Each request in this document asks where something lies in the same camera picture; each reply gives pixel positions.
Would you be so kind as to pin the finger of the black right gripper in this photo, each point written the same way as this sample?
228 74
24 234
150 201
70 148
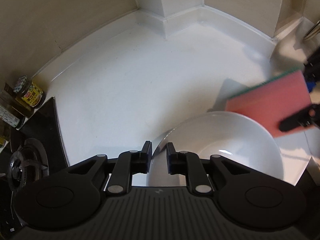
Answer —
311 70
309 116

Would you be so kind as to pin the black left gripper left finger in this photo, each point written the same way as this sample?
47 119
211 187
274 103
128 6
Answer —
128 164

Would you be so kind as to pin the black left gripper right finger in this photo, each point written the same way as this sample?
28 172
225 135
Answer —
189 165

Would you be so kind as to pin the pink and green sponge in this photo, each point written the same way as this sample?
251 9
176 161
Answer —
273 101

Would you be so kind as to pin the white ceramic bowl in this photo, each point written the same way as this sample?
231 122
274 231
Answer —
228 134

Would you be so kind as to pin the silver metal faucet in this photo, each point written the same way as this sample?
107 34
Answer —
315 30

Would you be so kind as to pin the black glass stove top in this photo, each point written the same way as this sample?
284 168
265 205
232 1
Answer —
43 126

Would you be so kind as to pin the silver gas burner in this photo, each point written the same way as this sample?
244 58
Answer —
27 164

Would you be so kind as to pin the yellow label sauce jar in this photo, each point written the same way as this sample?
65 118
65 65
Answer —
29 92

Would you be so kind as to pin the black cap dark bottle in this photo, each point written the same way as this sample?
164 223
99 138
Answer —
11 108

